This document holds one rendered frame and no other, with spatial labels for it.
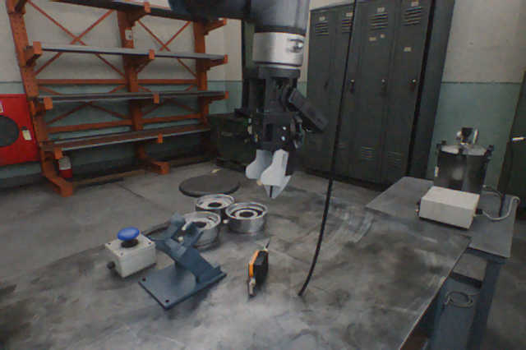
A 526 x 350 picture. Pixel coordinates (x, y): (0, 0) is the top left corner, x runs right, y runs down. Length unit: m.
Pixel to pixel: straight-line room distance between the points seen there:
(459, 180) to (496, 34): 2.43
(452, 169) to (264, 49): 1.07
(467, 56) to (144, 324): 3.54
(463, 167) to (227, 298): 1.07
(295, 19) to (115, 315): 0.52
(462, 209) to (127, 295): 1.01
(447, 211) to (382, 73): 2.35
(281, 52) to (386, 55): 2.97
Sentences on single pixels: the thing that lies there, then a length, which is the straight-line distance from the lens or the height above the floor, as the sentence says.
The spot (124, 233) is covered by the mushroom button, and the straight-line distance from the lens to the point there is 0.67.
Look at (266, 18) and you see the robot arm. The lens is 0.47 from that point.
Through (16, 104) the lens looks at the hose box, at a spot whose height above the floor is 0.90.
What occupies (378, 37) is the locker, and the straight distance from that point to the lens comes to 3.46.
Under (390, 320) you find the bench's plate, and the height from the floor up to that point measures 0.80.
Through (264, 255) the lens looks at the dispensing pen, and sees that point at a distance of 0.60.
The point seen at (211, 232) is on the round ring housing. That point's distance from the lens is 0.72.
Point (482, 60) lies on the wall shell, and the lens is 3.69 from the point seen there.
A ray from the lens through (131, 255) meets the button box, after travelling 0.66.
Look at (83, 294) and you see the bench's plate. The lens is 0.66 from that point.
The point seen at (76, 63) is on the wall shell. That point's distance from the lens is 4.51.
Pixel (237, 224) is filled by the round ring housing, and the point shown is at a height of 0.82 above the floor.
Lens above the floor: 1.16
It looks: 17 degrees down
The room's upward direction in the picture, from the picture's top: straight up
